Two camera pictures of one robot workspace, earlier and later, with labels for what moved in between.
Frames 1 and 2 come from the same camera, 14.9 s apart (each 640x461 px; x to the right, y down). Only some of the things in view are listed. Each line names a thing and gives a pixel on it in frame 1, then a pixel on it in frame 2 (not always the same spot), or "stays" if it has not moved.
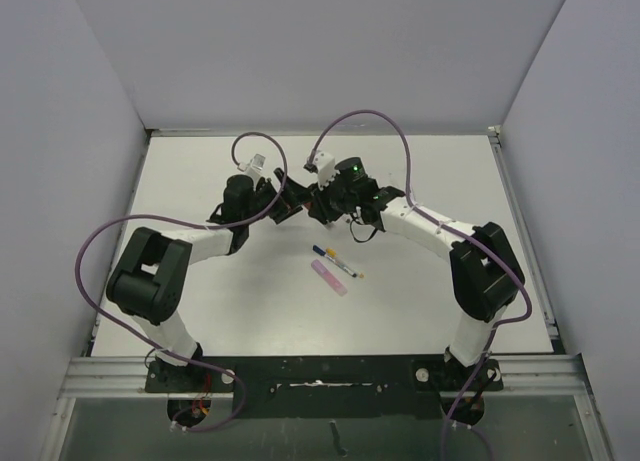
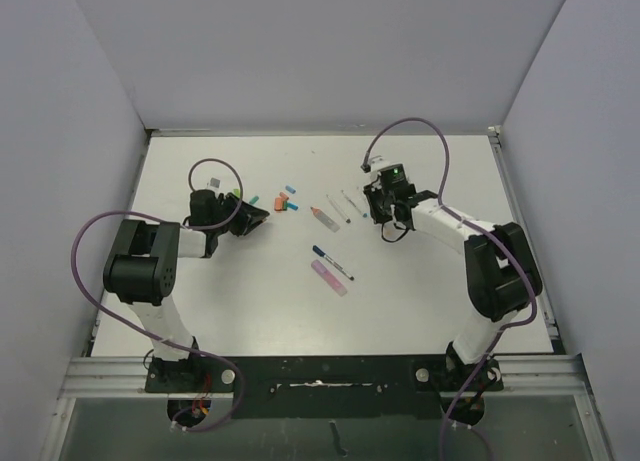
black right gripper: x=320 y=209 -> x=372 y=192
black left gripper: x=294 y=196 -> x=247 y=217
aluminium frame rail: x=125 y=377 stays
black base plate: x=333 y=385 stays
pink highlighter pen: x=330 y=277 stays
